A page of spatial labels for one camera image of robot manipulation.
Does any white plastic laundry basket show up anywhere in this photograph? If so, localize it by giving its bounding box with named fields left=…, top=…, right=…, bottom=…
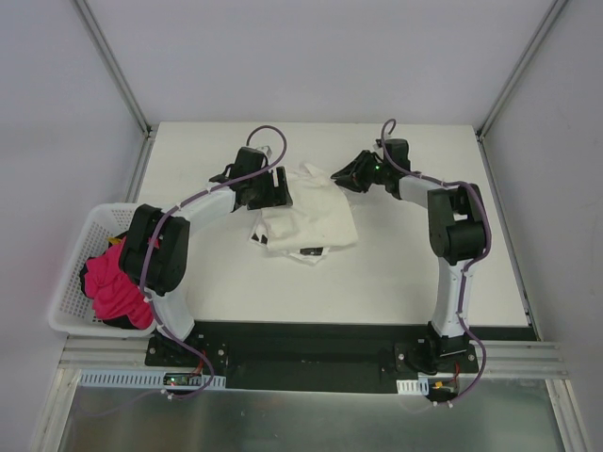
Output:
left=48, top=202, right=156, bottom=338

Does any white black printed t shirt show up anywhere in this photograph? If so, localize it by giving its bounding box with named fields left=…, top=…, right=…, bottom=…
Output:
left=249, top=218, right=330, bottom=266

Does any white cable duct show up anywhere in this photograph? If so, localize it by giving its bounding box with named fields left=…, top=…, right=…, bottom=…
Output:
left=79, top=369, right=226, bottom=391
left=396, top=378, right=430, bottom=396

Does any pink red t shirt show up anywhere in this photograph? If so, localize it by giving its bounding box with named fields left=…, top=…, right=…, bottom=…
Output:
left=83, top=239, right=159, bottom=331

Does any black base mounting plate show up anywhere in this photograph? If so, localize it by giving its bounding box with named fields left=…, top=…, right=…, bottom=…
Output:
left=144, top=320, right=491, bottom=395

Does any right white cable duct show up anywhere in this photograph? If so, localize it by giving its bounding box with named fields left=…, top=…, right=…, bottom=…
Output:
left=396, top=378, right=430, bottom=396

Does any left white cable duct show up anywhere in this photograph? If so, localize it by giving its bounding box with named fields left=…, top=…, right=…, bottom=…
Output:
left=79, top=369, right=226, bottom=391

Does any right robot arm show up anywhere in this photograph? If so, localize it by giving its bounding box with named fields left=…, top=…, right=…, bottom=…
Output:
left=331, top=138, right=492, bottom=375

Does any cream white t shirt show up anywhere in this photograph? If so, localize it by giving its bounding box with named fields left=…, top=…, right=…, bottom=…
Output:
left=258, top=164, right=358, bottom=250

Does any aluminium frame post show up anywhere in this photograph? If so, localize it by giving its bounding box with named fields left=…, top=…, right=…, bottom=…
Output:
left=476, top=0, right=571, bottom=143
left=71, top=0, right=153, bottom=137

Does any left aluminium frame post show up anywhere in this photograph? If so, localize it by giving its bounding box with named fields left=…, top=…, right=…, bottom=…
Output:
left=71, top=0, right=153, bottom=137

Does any right aluminium frame post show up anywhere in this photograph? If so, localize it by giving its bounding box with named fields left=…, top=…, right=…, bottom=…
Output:
left=476, top=0, right=571, bottom=143

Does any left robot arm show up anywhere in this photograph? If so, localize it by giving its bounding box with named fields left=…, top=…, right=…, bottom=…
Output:
left=119, top=147, right=292, bottom=366

